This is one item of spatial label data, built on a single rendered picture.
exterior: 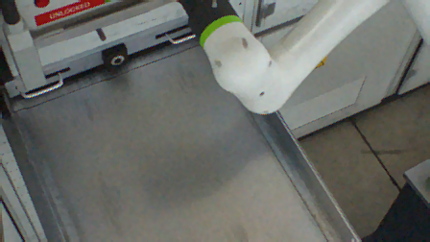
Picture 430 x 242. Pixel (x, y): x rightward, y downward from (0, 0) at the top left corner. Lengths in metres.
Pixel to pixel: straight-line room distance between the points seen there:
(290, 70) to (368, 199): 1.29
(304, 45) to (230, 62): 0.19
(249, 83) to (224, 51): 0.07
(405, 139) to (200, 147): 1.27
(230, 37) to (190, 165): 0.44
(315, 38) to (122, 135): 0.55
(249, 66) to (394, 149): 1.54
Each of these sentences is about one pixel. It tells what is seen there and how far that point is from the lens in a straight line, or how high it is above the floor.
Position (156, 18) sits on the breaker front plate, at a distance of 1.71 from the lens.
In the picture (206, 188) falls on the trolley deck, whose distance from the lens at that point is 1.58.
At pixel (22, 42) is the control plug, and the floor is 1.16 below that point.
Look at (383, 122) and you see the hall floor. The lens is 2.76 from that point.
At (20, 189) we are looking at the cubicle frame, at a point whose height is 0.47.
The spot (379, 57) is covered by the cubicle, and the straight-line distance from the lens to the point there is 2.38.
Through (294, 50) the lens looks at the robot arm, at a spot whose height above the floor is 1.20.
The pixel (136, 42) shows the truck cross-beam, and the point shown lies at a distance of 1.73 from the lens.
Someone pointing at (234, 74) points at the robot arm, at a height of 1.26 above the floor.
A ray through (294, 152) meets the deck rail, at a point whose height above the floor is 0.88.
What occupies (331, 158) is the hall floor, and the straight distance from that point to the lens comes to 2.62.
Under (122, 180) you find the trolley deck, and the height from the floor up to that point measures 0.85.
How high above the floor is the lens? 2.27
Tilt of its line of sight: 59 degrees down
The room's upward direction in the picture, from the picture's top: 4 degrees clockwise
